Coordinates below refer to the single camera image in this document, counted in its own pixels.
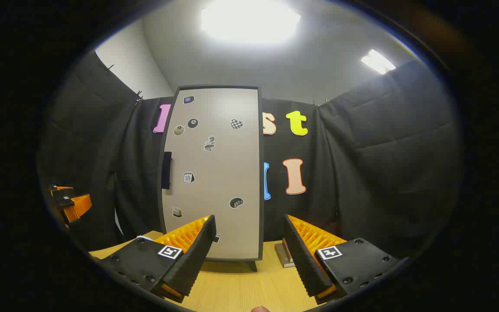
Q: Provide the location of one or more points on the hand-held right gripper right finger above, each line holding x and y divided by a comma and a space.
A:
303, 264

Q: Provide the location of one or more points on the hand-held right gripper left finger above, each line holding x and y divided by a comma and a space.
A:
197, 260

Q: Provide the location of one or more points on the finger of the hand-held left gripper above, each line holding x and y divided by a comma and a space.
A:
78, 207

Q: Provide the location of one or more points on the dark grey cabinet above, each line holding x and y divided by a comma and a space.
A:
261, 195

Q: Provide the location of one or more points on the grey cabinet door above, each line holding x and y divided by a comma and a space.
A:
223, 173

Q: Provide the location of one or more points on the brown book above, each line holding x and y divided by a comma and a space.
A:
286, 249

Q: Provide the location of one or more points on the grey book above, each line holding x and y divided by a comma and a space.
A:
280, 256

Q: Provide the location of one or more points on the black backdrop cloth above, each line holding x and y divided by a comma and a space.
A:
383, 173

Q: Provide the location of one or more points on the small ceiling light panel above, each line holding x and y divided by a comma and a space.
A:
378, 61

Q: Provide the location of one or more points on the large ceiling light panel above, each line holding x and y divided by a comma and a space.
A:
249, 19

